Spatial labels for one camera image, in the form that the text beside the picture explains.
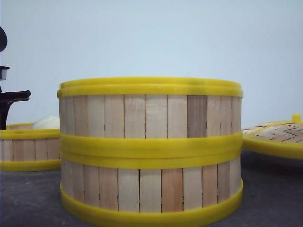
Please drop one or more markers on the white plate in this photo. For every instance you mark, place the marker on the white plate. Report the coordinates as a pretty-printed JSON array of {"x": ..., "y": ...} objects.
[{"x": 273, "y": 161}]

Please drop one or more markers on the bamboo steamer basket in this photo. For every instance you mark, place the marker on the bamboo steamer basket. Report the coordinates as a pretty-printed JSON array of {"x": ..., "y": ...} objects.
[
  {"x": 149, "y": 121},
  {"x": 23, "y": 149},
  {"x": 189, "y": 197}
]

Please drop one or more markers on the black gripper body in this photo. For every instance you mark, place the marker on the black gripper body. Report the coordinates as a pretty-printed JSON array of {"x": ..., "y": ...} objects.
[{"x": 8, "y": 98}]

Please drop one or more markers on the woven bamboo steamer lid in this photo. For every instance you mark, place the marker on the woven bamboo steamer lid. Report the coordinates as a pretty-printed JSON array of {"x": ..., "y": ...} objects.
[{"x": 276, "y": 138}]

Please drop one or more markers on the bun in left basket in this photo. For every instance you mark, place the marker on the bun in left basket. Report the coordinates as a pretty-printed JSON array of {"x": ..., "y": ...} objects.
[{"x": 49, "y": 122}]

